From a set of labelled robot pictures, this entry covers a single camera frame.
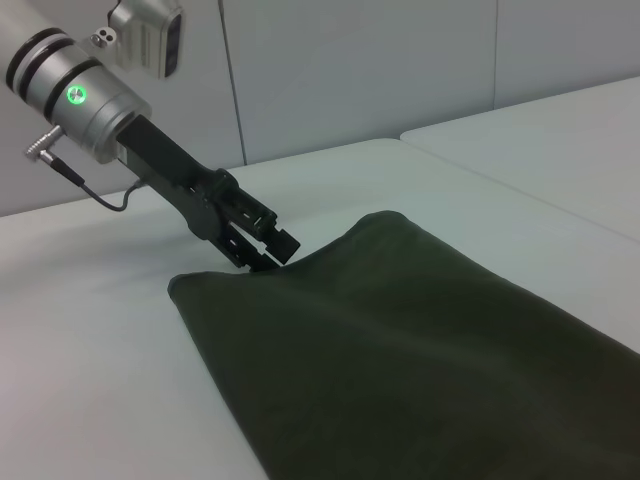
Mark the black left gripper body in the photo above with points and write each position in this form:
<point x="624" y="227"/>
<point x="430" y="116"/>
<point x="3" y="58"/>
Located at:
<point x="180" y="180"/>

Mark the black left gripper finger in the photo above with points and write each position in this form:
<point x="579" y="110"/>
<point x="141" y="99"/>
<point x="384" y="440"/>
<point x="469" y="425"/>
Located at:
<point x="270" y="235"/>
<point x="245" y="252"/>

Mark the dark green shirt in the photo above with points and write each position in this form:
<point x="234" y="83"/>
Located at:
<point x="425" y="360"/>

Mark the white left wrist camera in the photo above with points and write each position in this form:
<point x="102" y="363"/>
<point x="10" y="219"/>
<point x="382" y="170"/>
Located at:
<point x="150" y="37"/>

